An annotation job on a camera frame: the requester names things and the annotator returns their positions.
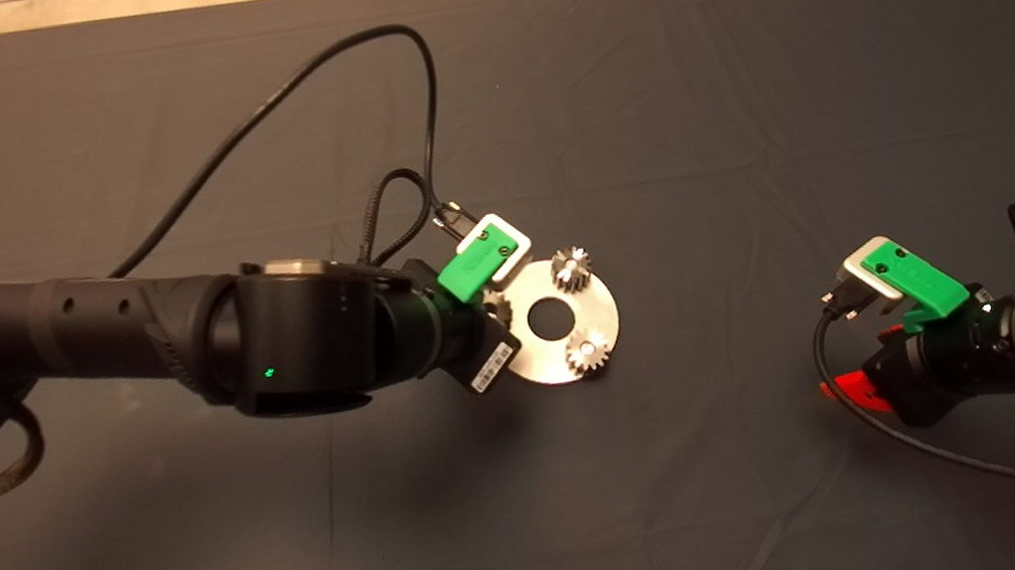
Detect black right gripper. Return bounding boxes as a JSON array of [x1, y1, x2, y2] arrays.
[[811, 297, 1015, 443]]

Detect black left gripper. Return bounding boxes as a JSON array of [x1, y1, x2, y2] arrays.
[[408, 245, 530, 408]]

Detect round metal carrier plate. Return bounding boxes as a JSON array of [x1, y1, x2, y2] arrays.
[[493, 250, 629, 392]]

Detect green left camera mount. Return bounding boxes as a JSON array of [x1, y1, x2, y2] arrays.
[[431, 226, 528, 308]]

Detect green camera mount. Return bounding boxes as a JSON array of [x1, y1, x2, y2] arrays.
[[859, 228, 976, 341], [431, 226, 528, 308]]

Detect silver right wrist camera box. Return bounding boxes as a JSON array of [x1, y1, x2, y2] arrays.
[[814, 233, 911, 325]]

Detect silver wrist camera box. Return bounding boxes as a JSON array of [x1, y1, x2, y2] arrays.
[[814, 233, 911, 325], [452, 208, 538, 293]]

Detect green right camera mount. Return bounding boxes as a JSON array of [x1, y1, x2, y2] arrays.
[[859, 228, 976, 341]]

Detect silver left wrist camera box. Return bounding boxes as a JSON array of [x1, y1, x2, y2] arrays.
[[452, 208, 538, 293]]

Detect long thin black cable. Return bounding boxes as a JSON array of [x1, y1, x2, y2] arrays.
[[78, 17, 471, 285], [808, 284, 1015, 544]]

